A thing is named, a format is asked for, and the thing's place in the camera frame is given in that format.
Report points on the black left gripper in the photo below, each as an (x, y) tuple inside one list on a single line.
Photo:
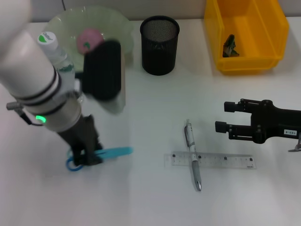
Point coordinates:
[(81, 134)]

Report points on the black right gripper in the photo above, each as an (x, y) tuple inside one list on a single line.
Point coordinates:
[(275, 122)]

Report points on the blue scissors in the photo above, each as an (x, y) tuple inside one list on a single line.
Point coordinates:
[(117, 151)]

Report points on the silver ballpoint pen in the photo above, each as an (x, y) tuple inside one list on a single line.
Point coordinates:
[(196, 171)]

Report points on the green plastic wrapper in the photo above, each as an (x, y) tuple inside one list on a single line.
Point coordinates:
[(229, 44)]

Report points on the clear water bottle green label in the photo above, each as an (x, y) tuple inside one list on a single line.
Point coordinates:
[(61, 56)]

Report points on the pink peach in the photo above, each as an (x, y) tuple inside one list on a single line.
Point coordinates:
[(89, 37)]

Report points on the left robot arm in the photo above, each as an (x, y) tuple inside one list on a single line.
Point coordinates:
[(28, 66)]

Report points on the clear plastic ruler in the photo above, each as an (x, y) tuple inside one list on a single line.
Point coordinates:
[(223, 161)]

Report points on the black mesh pen holder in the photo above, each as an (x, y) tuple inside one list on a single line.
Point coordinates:
[(158, 56)]

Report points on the pale green glass fruit plate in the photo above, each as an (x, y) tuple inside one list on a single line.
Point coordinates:
[(70, 23)]

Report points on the yellow plastic bin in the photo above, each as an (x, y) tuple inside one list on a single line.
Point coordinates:
[(254, 28)]

